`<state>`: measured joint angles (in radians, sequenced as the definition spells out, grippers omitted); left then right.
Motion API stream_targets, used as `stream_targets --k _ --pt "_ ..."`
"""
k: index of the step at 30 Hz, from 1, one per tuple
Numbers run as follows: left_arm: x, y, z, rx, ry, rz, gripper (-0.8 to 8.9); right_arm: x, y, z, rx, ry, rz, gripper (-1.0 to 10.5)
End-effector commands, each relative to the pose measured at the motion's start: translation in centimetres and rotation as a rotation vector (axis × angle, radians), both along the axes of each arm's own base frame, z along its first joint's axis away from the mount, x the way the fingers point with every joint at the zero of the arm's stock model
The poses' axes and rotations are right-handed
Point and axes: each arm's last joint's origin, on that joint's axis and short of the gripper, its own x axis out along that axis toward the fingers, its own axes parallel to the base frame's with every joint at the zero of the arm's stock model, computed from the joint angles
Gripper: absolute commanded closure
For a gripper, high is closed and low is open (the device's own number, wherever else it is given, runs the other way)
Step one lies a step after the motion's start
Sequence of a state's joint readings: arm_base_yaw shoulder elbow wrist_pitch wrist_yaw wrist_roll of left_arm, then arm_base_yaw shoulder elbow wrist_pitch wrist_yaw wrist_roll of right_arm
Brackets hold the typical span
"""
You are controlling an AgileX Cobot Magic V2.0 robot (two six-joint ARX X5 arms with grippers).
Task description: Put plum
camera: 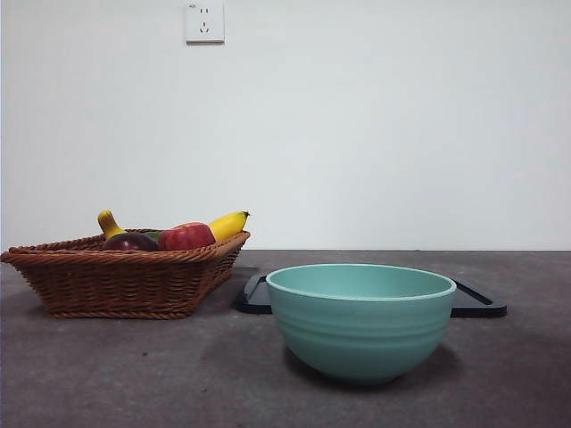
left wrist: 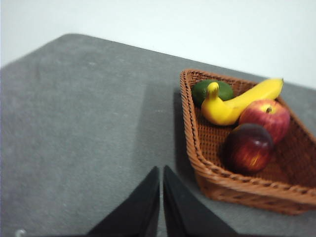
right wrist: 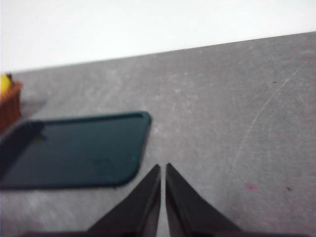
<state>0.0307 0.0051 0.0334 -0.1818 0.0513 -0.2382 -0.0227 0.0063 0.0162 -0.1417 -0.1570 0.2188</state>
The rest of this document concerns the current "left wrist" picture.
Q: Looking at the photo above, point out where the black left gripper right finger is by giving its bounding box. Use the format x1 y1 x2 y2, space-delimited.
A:
162 164 238 237

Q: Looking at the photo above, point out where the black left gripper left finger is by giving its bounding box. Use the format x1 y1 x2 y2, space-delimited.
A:
87 166 160 237

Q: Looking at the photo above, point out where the dark red plum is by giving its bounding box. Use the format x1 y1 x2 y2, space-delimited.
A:
223 123 275 175

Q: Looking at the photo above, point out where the brown wicker basket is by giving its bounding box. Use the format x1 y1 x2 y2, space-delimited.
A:
179 69 316 215

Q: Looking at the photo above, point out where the yellow banana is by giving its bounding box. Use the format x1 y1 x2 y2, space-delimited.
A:
201 78 284 126

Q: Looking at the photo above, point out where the green avocado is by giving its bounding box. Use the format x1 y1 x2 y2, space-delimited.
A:
192 79 235 106

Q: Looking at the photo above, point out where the red apple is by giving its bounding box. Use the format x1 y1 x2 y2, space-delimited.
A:
238 99 291 145

